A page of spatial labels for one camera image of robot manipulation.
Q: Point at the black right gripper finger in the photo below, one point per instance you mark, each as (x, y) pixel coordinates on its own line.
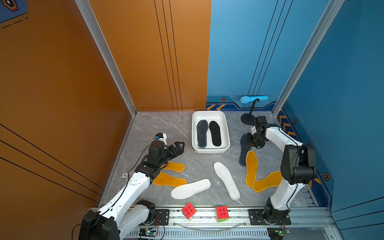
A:
(250, 137)
(251, 143)

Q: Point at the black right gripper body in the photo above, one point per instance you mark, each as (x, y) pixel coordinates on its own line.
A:
(259, 139)

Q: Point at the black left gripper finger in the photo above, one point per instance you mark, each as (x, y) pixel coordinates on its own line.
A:
(175, 152)
(177, 146)

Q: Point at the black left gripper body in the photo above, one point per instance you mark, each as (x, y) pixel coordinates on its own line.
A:
(166, 155)

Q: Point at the dark grey insole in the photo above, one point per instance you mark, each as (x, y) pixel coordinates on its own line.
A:
(245, 148)
(202, 128)

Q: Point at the black insole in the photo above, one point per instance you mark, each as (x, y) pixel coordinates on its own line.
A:
(215, 133)

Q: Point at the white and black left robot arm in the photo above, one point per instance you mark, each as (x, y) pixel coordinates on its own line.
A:
(121, 214)

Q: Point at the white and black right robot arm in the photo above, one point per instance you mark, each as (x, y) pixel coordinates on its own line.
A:
(298, 167)

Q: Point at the white rectangular storage box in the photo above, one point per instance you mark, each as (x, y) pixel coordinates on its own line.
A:
(210, 134)

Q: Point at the black microphone stand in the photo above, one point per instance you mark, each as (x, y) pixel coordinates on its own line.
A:
(248, 119)

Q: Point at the yellow insole upper left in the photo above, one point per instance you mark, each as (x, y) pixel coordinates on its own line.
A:
(176, 167)

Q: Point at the yellow insole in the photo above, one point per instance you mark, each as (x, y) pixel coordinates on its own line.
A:
(176, 167)
(252, 164)
(165, 180)
(272, 180)

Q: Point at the yellow insole right inner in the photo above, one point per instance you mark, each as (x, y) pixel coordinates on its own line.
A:
(252, 164)

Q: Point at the yellow insole lower left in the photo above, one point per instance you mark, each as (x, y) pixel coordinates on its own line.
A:
(165, 180)

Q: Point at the blue microphone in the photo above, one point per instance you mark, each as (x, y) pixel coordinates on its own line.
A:
(249, 99)

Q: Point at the white insole left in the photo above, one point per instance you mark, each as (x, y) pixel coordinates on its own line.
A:
(189, 190)

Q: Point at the white insole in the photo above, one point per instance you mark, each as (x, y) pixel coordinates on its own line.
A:
(224, 174)
(189, 190)

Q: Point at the white insole right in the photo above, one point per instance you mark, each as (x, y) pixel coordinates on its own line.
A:
(224, 174)

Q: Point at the yellow insole right outer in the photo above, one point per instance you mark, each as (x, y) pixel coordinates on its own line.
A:
(272, 180)

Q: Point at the left rubik's cube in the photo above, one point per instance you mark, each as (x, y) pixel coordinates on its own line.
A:
(189, 211)

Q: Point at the rubik's cube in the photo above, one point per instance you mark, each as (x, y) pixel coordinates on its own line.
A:
(222, 214)
(189, 211)

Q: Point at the right rubik's cube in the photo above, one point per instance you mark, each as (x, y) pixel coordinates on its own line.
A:
(222, 214)

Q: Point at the left green circuit board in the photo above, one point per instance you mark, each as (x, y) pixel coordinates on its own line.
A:
(148, 233)

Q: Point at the clear curved strip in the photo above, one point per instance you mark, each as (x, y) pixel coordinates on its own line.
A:
(211, 229)

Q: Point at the right circuit board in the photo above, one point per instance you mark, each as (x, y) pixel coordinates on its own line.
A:
(278, 234)

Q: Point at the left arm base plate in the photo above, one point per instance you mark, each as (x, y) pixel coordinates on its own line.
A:
(157, 216)

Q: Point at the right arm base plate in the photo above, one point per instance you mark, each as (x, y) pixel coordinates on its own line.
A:
(255, 216)

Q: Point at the aluminium front rail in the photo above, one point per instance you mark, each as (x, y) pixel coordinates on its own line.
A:
(307, 224)

